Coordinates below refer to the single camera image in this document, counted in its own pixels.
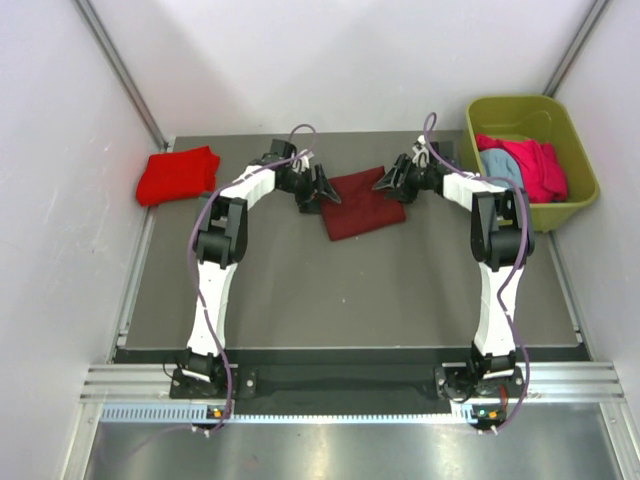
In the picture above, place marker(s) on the dark red t-shirt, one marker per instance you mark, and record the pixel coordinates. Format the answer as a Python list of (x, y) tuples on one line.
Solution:
[(362, 209)]

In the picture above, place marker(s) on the folded bright red t-shirt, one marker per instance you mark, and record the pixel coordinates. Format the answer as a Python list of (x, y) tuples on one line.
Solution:
[(177, 176)]

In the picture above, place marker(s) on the olive green plastic bin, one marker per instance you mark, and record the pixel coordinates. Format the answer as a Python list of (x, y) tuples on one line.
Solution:
[(537, 133)]

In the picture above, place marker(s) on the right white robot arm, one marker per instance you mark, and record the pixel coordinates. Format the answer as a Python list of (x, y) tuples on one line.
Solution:
[(501, 240)]

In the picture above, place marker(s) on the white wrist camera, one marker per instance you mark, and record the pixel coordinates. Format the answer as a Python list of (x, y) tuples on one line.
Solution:
[(302, 161), (421, 152)]

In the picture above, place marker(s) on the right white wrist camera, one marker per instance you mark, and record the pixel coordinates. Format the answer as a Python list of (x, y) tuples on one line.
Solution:
[(421, 152)]

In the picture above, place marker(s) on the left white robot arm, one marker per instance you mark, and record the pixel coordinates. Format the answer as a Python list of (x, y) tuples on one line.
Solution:
[(219, 241)]

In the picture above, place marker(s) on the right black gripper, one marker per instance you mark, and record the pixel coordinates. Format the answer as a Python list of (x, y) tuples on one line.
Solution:
[(391, 178)]

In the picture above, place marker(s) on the pink garment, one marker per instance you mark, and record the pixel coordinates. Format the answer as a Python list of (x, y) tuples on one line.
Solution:
[(544, 179)]

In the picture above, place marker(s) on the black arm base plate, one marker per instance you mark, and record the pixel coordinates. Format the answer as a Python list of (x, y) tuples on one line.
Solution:
[(425, 382)]

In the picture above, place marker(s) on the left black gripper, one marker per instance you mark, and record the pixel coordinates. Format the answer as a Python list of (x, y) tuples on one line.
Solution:
[(307, 202)]

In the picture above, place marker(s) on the aluminium front rail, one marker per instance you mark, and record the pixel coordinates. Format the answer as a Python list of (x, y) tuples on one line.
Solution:
[(552, 382)]

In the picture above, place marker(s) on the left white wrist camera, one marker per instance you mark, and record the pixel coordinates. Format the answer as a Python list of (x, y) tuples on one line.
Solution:
[(302, 161)]

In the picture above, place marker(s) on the grey slotted cable duct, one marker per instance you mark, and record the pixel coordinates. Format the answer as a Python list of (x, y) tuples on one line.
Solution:
[(210, 415)]

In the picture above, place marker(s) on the light blue garment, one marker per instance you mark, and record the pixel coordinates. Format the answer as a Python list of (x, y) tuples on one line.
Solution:
[(501, 169)]

